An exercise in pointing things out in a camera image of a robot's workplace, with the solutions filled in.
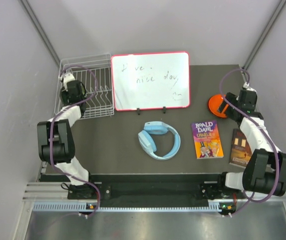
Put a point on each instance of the orange plate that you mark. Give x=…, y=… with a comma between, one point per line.
x=213, y=105

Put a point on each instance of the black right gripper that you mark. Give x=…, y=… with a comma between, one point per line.
x=231, y=97

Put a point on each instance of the purple Roald Dahl book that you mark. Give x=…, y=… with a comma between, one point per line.
x=207, y=140

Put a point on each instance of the lime green plate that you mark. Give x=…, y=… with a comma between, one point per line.
x=83, y=89

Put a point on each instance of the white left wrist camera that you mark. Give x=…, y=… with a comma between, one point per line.
x=66, y=77

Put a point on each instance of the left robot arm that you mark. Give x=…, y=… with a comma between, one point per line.
x=56, y=144

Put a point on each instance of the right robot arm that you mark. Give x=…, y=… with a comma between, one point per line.
x=265, y=172

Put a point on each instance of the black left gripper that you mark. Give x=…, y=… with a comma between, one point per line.
x=65, y=91

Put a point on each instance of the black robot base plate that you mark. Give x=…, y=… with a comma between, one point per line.
x=198, y=186

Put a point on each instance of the pink framed whiteboard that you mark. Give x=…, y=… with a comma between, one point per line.
x=151, y=80

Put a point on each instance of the dark brown book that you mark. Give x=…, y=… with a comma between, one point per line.
x=240, y=150

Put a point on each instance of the light blue headphones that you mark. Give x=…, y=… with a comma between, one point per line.
x=149, y=140

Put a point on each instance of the white wire dish rack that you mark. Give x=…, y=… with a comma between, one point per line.
x=94, y=72

